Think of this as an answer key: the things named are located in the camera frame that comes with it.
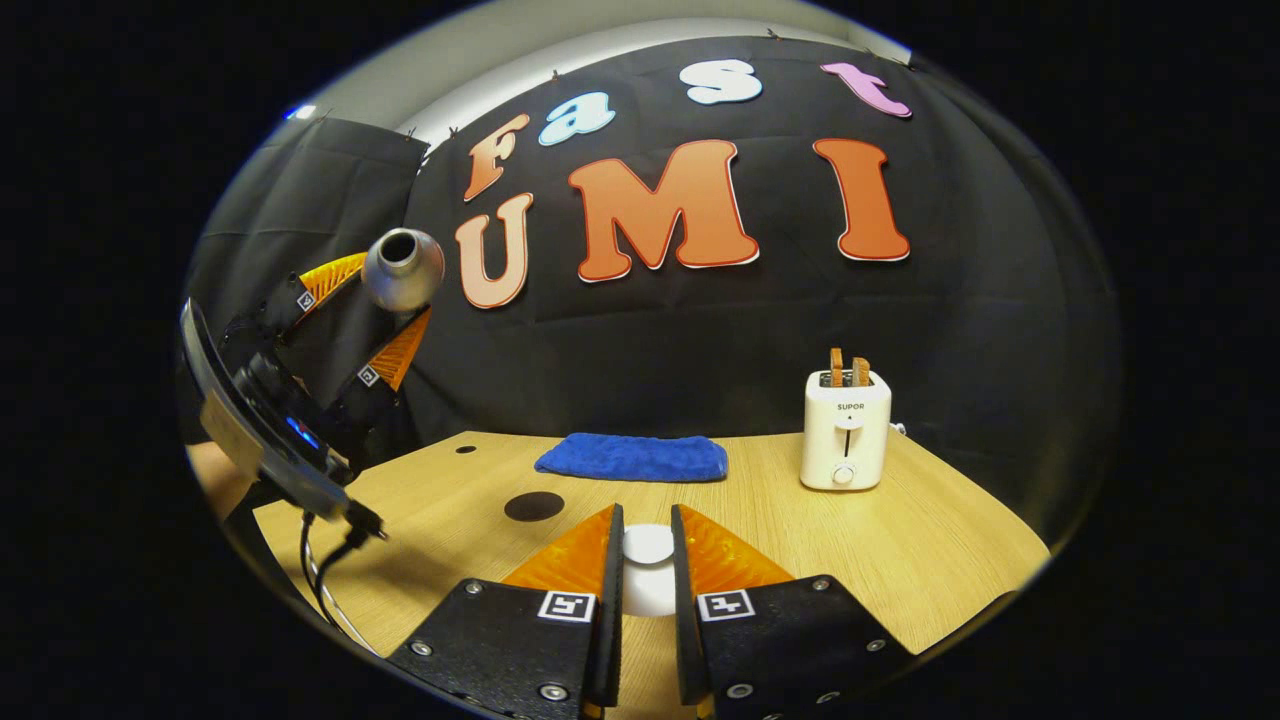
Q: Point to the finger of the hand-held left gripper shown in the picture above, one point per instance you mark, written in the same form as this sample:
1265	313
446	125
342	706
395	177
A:
325	283
400	355

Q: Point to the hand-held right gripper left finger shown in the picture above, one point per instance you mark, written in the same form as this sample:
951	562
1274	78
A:
606	620

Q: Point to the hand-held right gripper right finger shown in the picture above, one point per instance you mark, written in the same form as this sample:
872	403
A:
690	620

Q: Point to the white teacup lid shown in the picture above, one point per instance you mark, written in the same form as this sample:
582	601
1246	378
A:
648	565

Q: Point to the silver water bottle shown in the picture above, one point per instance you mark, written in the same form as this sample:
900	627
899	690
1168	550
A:
405	270

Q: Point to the dark brown round coaster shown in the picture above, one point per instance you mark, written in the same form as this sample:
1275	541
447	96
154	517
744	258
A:
533	506

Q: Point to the blue towel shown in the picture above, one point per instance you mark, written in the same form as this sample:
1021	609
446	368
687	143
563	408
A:
632	457

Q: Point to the white toaster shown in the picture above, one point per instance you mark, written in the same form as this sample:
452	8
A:
845	440

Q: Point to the black backdrop cloth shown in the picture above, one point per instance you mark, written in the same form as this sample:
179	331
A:
720	340

